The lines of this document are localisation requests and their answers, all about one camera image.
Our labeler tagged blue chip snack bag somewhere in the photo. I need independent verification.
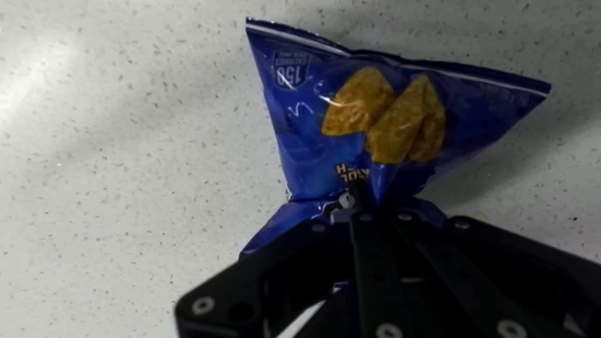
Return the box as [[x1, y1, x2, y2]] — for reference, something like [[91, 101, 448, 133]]
[[240, 16, 553, 255]]

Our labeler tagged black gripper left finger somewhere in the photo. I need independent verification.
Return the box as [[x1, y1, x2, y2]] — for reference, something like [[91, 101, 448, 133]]
[[174, 198, 401, 338]]

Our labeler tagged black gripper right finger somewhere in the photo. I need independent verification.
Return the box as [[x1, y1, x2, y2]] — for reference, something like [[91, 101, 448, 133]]
[[373, 208, 601, 338]]

